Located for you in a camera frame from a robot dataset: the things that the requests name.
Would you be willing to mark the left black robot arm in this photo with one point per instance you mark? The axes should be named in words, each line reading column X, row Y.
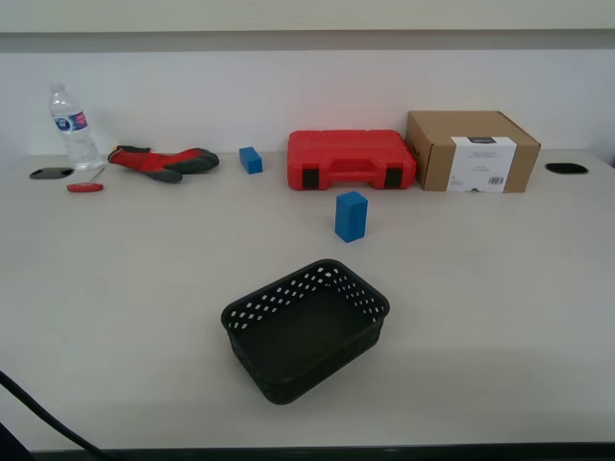
column 9, row 444

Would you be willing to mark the large blue block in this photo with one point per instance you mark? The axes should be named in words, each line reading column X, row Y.
column 351, row 218

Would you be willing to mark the small blue block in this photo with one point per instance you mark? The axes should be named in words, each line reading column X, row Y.
column 251, row 160

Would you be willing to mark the black plastic mesh basket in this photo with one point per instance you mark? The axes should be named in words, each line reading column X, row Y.
column 307, row 336

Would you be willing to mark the red plastic tool case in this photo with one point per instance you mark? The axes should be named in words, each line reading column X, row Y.
column 348, row 153

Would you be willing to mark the red grey work glove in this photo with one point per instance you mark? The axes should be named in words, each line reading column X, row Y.
column 185, row 157
column 161, row 174

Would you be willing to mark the brown cardboard box white label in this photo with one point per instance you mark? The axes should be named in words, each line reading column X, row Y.
column 473, row 153

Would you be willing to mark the clear plastic water bottle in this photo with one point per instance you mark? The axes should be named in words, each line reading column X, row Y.
column 77, row 139

